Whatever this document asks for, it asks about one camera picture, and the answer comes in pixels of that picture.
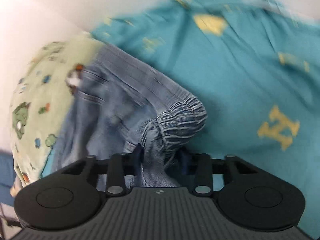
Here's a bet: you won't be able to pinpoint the blue denim jeans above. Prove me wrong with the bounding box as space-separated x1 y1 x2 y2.
51 44 207 189

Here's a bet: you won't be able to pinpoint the green cartoon fleece blanket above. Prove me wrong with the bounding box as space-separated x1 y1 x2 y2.
10 32 103 197

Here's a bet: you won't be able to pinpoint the teal patterned bed sheet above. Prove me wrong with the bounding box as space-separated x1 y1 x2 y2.
92 0 319 237

